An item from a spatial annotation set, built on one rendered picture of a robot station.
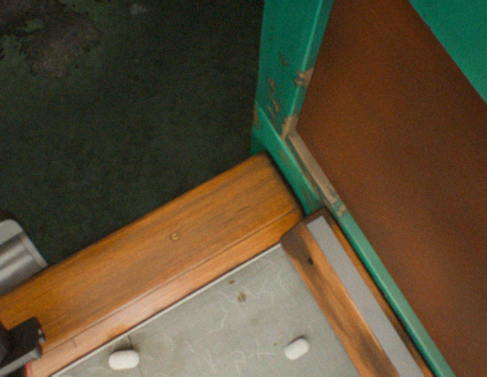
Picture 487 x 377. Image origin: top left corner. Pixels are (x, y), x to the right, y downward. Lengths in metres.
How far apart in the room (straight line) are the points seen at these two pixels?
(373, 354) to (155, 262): 0.29
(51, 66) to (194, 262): 1.13
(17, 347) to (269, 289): 0.31
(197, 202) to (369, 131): 0.32
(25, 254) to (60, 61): 1.22
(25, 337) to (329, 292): 0.33
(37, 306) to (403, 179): 0.48
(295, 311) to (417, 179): 0.34
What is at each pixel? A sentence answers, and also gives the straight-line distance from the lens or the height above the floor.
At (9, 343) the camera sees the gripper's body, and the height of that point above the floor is 0.89.
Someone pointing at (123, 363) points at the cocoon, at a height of 0.76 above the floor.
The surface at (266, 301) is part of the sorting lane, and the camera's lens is 0.73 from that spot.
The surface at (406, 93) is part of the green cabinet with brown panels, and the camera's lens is 0.39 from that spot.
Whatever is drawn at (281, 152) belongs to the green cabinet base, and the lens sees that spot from 0.70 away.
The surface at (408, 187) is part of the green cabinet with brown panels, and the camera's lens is 0.47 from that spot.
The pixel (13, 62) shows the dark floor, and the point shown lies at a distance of 1.79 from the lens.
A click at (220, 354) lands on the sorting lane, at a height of 0.74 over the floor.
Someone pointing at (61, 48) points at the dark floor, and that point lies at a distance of 1.76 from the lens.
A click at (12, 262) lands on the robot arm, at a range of 0.58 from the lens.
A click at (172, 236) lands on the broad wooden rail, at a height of 0.77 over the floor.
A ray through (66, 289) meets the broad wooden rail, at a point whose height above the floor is 0.76.
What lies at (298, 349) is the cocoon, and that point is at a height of 0.76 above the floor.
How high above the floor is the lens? 1.47
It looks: 74 degrees down
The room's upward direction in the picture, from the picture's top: 5 degrees clockwise
